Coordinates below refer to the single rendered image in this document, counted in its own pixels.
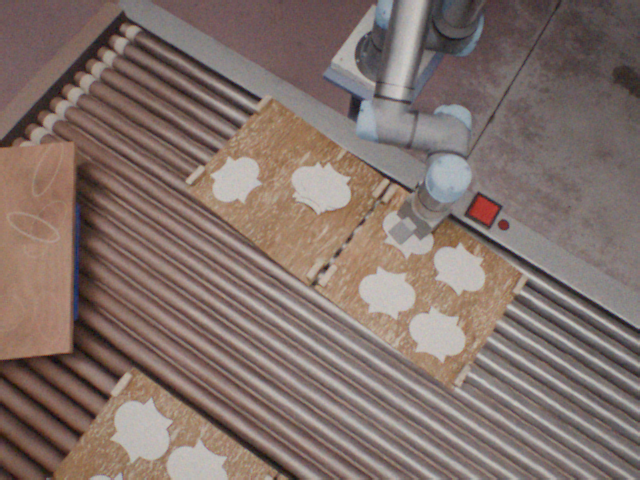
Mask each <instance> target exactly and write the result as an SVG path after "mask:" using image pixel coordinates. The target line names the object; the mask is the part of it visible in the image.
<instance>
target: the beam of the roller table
mask: <svg viewBox="0 0 640 480"><path fill-rule="evenodd" d="M117 6H119V7H121V8H122V9H123V10H124V11H125V14H126V16H127V18H128V20H129V22H130V24H131V25H132V26H136V27H137V28H139V29H141V30H142V31H143V32H144V33H145V34H147V35H148V36H150V37H152V38H153V39H155V40H157V41H158V42H161V43H162V44H164V45H166V46H167V47H169V48H171V49H172V50H174V51H176V52H177V53H179V54H180V55H182V56H184V57H185V58H187V59H189V60H190V61H192V62H194V63H195V64H197V65H199V66H200V67H202V68H203V69H205V70H207V71H208V72H211V73H213V74H214V75H216V76H218V77H219V78H221V79H223V80H224V81H226V82H227V83H229V84H231V85H232V86H234V87H236V88H237V89H239V90H241V91H242V92H244V93H246V94H247V95H250V96H251V97H253V99H255V100H256V101H258V102H261V101H262V100H263V98H264V97H265V96H266V95H267V94H269V95H271V96H272V97H273V98H275V100H276V101H278V102H279V103H280V104H283V105H284V106H286V107H287V108H288V109H290V110H291V111H292V112H294V113H295V114H297V115H298V116H299V117H301V118H302V119H304V120H305V121H306V122H308V123H309V124H310V125H312V126H313V127H316V128H317V129H318V130H320V131H321V132H323V133H324V134H325V135H327V136H328V138H329V139H331V140H332V141H334V142H335V143H336V144H338V145H339V146H341V147H342V148H343V149H345V150H347V151H348V152H350V153H351V154H353V155H354V156H355V157H357V158H358V159H360V160H361V161H362V162H364V163H365V164H366V165H368V166H369V167H371V168H372V170H373V171H375V172H376V173H378V174H380V175H381V176H383V177H384V178H385V179H387V180H389V181H390V182H392V183H393V184H394V183H395V184H397V185H398V186H400V187H401V188H403V189H404V190H406V191H407V192H408V193H410V194H411V193H412V192H413V191H412V190H411V189H412V188H413V187H415V186H416V185H417V184H418V182H420V181H423V180H424V178H425V173H426V164H425V163H423V162H421V161H420V160H418V159H415V158H414V157H412V156H410V155H409V154H407V153H405V152H404V151H402V150H400V149H399V148H397V147H394V146H389V145H384V144H376V143H373V142H369V141H365V140H361V139H359V138H358V137H357V134H356V128H357V123H356V122H354V121H352V120H351V119H349V118H346V117H345V116H343V115H341V114H340V113H338V112H336V111H335V110H333V109H331V108H330V107H328V106H326V105H325V104H323V103H321V102H320V101H318V100H316V98H314V97H312V96H310V95H308V94H307V93H305V92H303V91H302V90H300V89H298V88H297V87H295V86H293V85H292V84H290V83H288V82H287V81H285V80H283V79H282V78H279V77H277V76H276V75H274V74H272V73H271V72H269V71H267V70H266V69H264V68H262V67H261V66H259V65H257V64H256V63H254V62H252V61H251V60H249V59H247V58H244V57H243V56H241V55H239V54H238V53H236V52H234V51H233V50H231V49H229V47H228V46H226V45H224V44H223V43H221V42H219V41H218V40H216V39H214V38H213V37H211V36H209V35H208V34H206V33H204V32H203V31H200V30H198V29H197V28H195V27H193V26H192V25H190V24H188V23H187V22H185V21H183V20H182V19H180V18H178V17H176V16H175V15H173V14H171V13H170V12H168V11H166V10H165V9H163V8H161V7H160V6H158V5H156V4H155V3H153V2H151V1H150V0H121V1H120V2H119V3H118V4H117ZM474 196H475V194H474V193H473V192H471V191H469V190H468V189H467V190H466V191H465V193H464V194H463V195H462V196H461V197H460V199H458V200H457V201H456V203H454V204H453V205H452V206H451V207H450V208H451V209H452V210H453V211H452V212H451V213H450V214H449V215H448V216H447V217H449V218H450V219H452V220H455V221H456V222H458V223H460V224H461V225H463V226H464V227H466V228H468V229H469V230H471V231H473V232H474V233H476V235H478V236H479V237H481V238H483V239H484V240H486V241H487V242H489V243H491V244H492V245H494V246H496V247H497V248H499V249H501V250H502V251H504V252H506V253H507V254H509V255H510V256H512V257H514V258H515V259H518V260H520V261H521V262H523V263H525V264H526V265H528V266H530V267H531V268H533V269H534V270H536V271H538V272H539V273H541V274H543V275H544V276H546V278H548V279H549V280H551V281H553V282H554V283H556V284H557V285H559V286H561V287H562V288H564V289H566V290H567V291H569V292H571V293H572V294H574V295H575V296H577V297H579V298H580V299H582V300H584V301H585V302H587V303H589V304H590V305H592V306H594V307H595V308H597V309H598V310H600V311H602V312H603V313H605V314H607V315H608V316H610V317H612V318H613V319H615V320H617V321H618V322H620V323H621V324H623V325H625V326H626V327H628V328H630V329H631V330H633V331H635V332H636V333H637V334H639V335H640V294H639V293H638V292H636V291H634V290H633V289H631V288H629V287H628V286H626V285H624V284H623V283H621V282H619V281H618V280H616V279H614V278H613V277H611V276H609V275H608V274H606V273H604V272H603V271H601V270H599V269H598V268H596V267H594V266H593V265H591V264H589V263H588V262H586V261H584V260H583V259H581V258H579V257H578V256H576V255H574V254H572V253H571V252H569V251H567V250H566V249H564V248H562V247H561V246H559V245H557V244H556V243H554V242H552V241H551V240H549V239H547V238H546V237H544V236H542V235H541V233H539V232H537V231H536V230H534V229H532V228H531V227H529V226H527V225H526V224H524V223H522V222H521V221H519V220H517V219H516V218H513V217H511V216H509V215H508V214H506V213H504V212H503V211H500V213H499V214H498V216H497V218H496V220H495V221H494V223H493V225H492V227H491V228H490V229H489V230H486V229H485V228H483V227H481V226H480V225H478V224H477V223H475V222H473V221H472V220H470V219H468V218H467V217H465V216H464V214H465V212H466V210H467V209H468V207H469V205H470V204H471V202H472V200H473V199H474ZM500 219H505V220H507V221H508V223H509V228H508V229H507V230H501V229H499V228H498V225H497V223H498V221H499V220H500Z"/></svg>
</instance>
